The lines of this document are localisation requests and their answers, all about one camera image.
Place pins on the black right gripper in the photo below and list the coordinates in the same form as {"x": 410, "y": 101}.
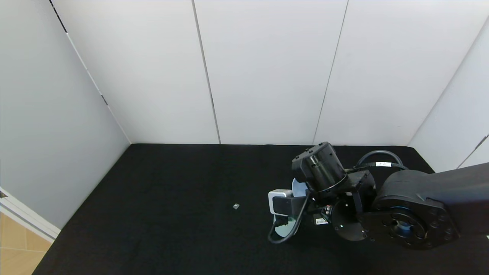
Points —
{"x": 320, "y": 220}

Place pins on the light blue plastic cup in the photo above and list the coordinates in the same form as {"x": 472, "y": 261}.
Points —
{"x": 298, "y": 187}

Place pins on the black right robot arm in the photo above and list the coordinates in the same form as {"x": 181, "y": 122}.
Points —
{"x": 401, "y": 202}

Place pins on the teal plastic cup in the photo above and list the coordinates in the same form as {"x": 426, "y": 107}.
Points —
{"x": 284, "y": 229}

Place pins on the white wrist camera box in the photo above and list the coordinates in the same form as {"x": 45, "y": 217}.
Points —
{"x": 277, "y": 201}

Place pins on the black wall panel hinge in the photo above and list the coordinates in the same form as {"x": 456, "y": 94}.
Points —
{"x": 58, "y": 16}
{"x": 104, "y": 100}
{"x": 481, "y": 142}

